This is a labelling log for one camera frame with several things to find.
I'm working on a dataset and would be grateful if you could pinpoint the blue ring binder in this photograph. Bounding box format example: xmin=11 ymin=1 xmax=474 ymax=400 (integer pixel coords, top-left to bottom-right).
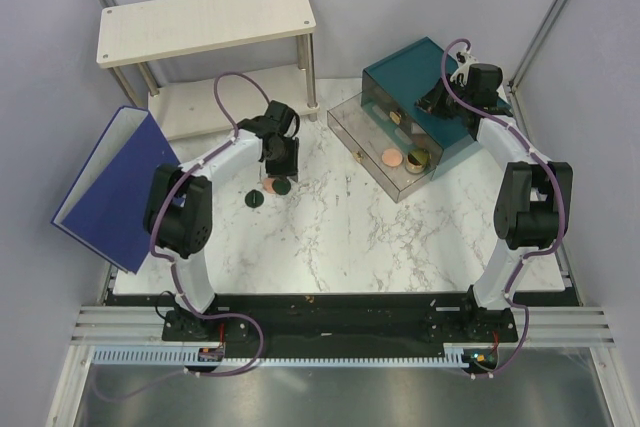
xmin=51 ymin=106 xmax=179 ymax=273

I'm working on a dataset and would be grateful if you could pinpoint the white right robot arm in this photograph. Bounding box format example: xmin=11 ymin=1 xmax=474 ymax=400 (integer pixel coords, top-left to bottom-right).
xmin=416 ymin=62 xmax=573 ymax=341

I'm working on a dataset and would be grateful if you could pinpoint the white two-tier shelf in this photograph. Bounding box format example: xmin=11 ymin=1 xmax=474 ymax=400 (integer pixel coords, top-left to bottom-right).
xmin=96 ymin=0 xmax=319 ymax=141

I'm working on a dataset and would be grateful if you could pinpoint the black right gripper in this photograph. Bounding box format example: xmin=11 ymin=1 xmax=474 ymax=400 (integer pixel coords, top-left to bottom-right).
xmin=413 ymin=75 xmax=470 ymax=122

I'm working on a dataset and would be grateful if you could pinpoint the gold cosmetic jar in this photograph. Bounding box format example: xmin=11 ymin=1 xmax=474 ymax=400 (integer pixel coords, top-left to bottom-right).
xmin=405 ymin=148 xmax=430 ymax=175

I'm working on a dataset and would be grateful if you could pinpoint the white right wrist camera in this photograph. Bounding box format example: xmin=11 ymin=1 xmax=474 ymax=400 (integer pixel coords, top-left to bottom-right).
xmin=449 ymin=50 xmax=478 ymax=86

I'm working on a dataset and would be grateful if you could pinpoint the aluminium front rail frame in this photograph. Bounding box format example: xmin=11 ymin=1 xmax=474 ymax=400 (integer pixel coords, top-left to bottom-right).
xmin=48 ymin=291 xmax=614 ymax=426

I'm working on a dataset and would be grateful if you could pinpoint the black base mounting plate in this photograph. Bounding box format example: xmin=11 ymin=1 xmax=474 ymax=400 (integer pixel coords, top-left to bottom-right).
xmin=106 ymin=292 xmax=589 ymax=358

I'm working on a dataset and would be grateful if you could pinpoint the pink makeup sponge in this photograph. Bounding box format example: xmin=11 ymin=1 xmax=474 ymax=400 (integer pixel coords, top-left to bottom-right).
xmin=381 ymin=148 xmax=404 ymax=168
xmin=263 ymin=178 xmax=276 ymax=195

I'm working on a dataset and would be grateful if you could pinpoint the smoked clear drawer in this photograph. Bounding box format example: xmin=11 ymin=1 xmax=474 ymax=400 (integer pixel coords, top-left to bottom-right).
xmin=327 ymin=93 xmax=436 ymax=203
xmin=360 ymin=72 xmax=443 ymax=169

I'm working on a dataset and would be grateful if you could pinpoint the dark green jar lid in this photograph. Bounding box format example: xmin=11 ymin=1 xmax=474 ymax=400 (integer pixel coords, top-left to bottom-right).
xmin=244 ymin=189 xmax=264 ymax=209

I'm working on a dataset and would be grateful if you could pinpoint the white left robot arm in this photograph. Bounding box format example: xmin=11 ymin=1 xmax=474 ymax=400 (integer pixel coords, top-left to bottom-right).
xmin=143 ymin=101 xmax=300 ymax=341

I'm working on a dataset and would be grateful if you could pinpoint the teal drawer cabinet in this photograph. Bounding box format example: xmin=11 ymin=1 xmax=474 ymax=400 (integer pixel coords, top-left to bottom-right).
xmin=361 ymin=37 xmax=477 ymax=178

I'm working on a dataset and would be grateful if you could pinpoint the light blue cable duct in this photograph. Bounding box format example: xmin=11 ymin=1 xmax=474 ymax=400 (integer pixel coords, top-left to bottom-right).
xmin=91 ymin=346 xmax=469 ymax=368

